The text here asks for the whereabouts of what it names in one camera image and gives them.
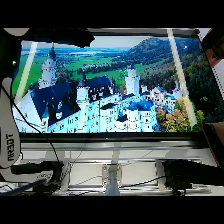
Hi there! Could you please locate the black cable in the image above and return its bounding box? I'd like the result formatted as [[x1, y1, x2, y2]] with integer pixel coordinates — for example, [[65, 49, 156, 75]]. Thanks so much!
[[0, 84, 64, 166], [71, 174, 168, 188]]

